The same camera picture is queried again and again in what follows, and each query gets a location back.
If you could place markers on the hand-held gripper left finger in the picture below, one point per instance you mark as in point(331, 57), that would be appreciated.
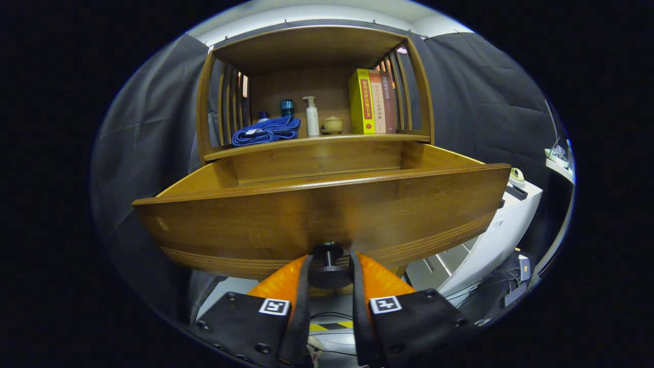
point(301, 317)

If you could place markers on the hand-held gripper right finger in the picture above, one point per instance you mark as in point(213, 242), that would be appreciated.
point(360, 317)

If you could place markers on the wooden drawer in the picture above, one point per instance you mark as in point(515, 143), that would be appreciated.
point(306, 214)

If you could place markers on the white side cabinet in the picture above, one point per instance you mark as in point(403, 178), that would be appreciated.
point(500, 235)

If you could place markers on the wooden countertop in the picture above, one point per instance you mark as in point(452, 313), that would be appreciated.
point(357, 137)

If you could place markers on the wooden cabinet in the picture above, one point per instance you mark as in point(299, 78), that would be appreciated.
point(306, 48)

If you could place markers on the yellow black floor tape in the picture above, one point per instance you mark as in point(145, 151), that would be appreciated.
point(332, 325)

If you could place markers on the white power adapter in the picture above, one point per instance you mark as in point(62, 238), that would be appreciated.
point(524, 267)

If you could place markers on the blue towel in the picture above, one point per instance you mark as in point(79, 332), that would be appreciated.
point(271, 130)

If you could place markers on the beige lidded teacup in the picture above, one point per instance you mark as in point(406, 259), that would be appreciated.
point(332, 124)

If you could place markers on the white pump bottle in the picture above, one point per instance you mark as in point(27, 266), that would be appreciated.
point(312, 120)

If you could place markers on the small black object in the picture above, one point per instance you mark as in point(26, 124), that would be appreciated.
point(516, 192)

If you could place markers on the small white blue-capped bottle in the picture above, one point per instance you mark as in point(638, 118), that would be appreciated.
point(262, 116)

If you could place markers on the orange book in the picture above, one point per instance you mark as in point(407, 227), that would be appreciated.
point(379, 110)

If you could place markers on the small pale green object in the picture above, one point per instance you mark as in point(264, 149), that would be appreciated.
point(517, 177)

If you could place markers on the teal cup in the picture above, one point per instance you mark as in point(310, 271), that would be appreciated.
point(287, 107)

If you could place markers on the dark red book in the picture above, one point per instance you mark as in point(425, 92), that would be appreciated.
point(390, 107)

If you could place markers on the yellow book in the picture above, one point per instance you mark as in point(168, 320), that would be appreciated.
point(360, 102)

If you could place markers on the white shelf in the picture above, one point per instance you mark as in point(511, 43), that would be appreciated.
point(559, 166)

